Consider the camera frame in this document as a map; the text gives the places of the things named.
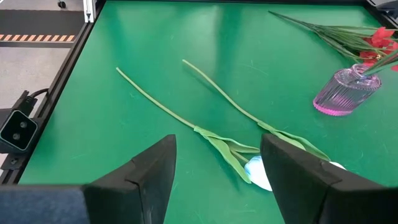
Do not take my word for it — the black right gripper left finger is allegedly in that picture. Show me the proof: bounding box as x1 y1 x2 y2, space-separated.
0 134 177 224

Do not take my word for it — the silver aluminium bracket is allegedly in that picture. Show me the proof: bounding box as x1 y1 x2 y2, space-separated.
83 0 98 24

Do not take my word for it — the black aluminium table frame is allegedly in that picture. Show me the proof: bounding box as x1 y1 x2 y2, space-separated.
0 0 398 186

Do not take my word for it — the black table-level camera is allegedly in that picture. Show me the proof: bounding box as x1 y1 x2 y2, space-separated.
0 108 39 155

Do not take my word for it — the white artificial tulip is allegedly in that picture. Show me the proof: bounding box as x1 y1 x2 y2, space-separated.
182 58 347 171
116 67 274 192

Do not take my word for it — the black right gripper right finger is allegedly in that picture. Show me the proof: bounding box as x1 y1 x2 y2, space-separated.
260 133 398 224

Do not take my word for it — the pink ribbed glass vase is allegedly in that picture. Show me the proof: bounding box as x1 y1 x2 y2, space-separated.
312 63 382 117

